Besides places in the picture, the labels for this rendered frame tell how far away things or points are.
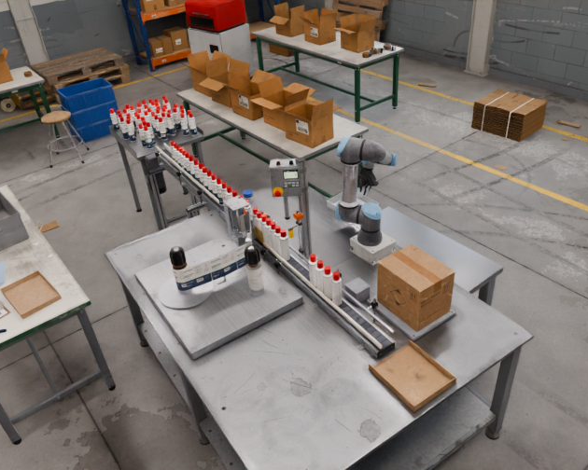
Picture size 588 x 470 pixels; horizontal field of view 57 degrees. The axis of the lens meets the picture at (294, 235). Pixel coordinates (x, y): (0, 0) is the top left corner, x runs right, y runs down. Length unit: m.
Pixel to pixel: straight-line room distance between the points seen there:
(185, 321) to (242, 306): 0.31
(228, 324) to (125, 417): 1.19
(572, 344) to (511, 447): 0.99
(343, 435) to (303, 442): 0.17
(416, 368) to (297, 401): 0.58
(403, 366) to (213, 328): 0.97
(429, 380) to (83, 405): 2.31
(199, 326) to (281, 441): 0.79
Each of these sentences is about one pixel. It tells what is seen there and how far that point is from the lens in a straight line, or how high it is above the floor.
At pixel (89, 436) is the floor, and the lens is 3.77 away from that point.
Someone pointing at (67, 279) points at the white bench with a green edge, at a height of 0.80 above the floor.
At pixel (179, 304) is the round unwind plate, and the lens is 3.02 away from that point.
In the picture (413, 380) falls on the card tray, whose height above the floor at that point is 0.83.
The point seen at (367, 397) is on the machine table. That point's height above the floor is 0.83.
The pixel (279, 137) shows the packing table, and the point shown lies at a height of 0.78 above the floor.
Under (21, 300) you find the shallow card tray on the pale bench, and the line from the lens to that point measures 3.60.
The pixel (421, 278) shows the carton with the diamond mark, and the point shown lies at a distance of 2.70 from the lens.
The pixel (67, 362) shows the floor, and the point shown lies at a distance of 4.27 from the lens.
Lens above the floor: 2.85
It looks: 35 degrees down
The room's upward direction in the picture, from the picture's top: 5 degrees counter-clockwise
